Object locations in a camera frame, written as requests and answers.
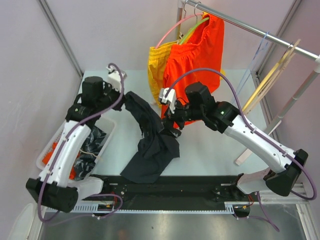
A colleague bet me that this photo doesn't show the orange shorts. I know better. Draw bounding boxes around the orange shorts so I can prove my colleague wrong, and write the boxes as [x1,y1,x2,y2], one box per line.
[155,13,225,100]

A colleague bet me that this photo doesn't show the pink hanger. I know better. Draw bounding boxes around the pink hanger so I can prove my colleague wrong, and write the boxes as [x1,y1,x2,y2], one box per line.
[154,0,203,49]

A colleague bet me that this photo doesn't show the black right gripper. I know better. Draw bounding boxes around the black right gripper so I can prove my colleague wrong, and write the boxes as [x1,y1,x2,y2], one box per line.
[159,97,204,138]

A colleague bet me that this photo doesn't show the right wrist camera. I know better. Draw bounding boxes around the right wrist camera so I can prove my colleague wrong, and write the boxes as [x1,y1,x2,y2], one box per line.
[158,87,177,113]

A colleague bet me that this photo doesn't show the white plastic basket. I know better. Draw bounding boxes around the white plastic basket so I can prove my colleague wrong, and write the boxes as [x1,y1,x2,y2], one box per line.
[38,120,103,189]

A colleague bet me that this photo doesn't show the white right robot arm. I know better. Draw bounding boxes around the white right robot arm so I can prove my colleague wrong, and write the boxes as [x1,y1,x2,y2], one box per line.
[158,82,308,201]

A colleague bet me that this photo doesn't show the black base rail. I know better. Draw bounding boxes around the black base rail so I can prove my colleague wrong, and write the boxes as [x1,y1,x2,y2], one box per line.
[86,175,255,213]

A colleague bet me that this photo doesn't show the blue wire hanger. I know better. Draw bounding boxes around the blue wire hanger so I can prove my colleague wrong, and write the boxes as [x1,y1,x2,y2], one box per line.
[235,31,269,96]

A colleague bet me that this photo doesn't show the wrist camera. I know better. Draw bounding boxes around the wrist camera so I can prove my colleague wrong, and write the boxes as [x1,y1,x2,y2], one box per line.
[158,87,177,113]
[106,66,122,92]

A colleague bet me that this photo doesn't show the metal clothes rack rail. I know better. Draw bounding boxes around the metal clothes rack rail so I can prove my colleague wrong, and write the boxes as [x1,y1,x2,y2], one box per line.
[184,0,294,48]

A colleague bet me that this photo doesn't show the green hanger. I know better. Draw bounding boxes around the green hanger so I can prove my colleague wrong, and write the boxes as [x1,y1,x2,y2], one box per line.
[177,1,210,46]

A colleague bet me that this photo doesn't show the dark navy shorts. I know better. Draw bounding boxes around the dark navy shorts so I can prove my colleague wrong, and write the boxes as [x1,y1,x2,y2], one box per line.
[120,91,180,184]

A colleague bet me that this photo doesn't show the beige wooden hanger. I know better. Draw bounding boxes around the beige wooden hanger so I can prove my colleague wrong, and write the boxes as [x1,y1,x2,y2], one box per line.
[243,38,302,115]

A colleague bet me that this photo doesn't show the orange cloth in basket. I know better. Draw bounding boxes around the orange cloth in basket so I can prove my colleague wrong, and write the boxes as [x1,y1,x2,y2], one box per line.
[41,142,81,180]

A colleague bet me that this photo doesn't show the patterned dark clothes in basket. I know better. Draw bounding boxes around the patterned dark clothes in basket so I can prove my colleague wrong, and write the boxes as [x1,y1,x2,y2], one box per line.
[71,126,107,181]

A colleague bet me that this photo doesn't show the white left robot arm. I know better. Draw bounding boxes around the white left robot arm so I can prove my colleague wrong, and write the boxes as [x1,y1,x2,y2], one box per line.
[25,73,124,213]

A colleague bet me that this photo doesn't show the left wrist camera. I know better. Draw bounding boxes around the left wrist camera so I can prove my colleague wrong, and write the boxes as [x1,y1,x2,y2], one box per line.
[106,66,122,92]

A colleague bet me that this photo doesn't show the yellow shorts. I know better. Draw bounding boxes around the yellow shorts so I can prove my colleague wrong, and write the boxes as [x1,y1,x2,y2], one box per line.
[147,42,223,107]

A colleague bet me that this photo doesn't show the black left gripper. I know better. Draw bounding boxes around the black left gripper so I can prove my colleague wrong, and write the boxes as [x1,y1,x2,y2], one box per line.
[96,81,127,111]

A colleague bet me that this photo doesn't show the yellow hanger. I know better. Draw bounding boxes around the yellow hanger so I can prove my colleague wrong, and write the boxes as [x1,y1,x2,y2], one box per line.
[241,53,292,112]

